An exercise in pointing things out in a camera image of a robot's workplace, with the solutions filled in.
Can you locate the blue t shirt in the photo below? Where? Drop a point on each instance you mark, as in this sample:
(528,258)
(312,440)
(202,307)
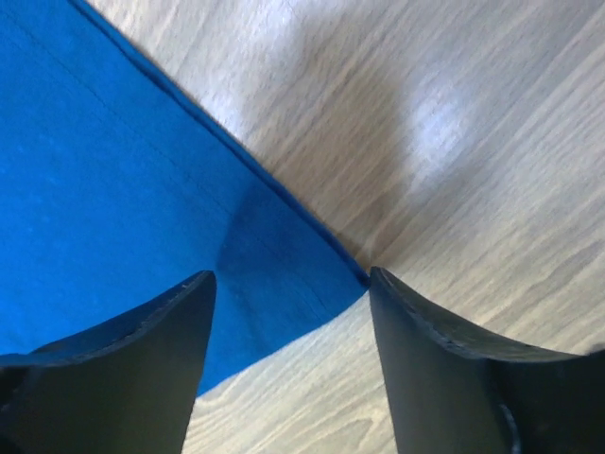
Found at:
(115,187)

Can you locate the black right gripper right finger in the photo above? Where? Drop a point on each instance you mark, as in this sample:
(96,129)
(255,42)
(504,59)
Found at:
(456,387)

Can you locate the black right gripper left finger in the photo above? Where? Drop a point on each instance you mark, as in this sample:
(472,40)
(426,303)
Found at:
(127,385)

